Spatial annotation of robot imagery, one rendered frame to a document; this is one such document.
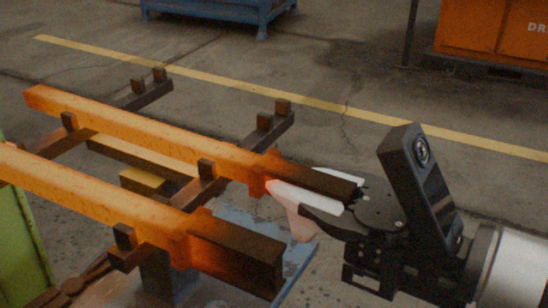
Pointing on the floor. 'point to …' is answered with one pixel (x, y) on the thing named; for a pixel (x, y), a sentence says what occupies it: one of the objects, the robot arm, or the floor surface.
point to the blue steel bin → (224, 10)
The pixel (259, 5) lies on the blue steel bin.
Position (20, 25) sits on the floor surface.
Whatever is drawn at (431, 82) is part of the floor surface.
